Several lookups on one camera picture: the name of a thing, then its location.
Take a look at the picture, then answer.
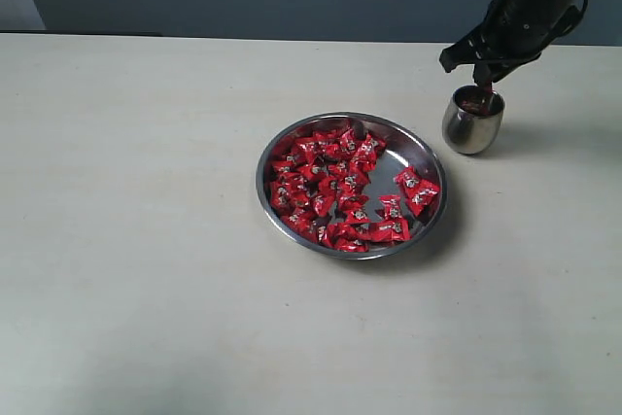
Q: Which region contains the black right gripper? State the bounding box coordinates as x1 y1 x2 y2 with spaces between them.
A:
438 0 583 86

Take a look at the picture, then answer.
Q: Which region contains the red candy in cup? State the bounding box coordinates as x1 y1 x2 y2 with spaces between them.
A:
459 97 491 117

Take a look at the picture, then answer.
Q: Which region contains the steel cup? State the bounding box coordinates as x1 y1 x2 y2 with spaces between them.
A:
441 86 505 156

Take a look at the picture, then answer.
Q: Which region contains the round steel plate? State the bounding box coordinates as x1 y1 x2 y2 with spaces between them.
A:
256 113 447 260

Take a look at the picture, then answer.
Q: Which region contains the black cable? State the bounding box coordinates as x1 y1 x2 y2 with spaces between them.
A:
548 0 622 37

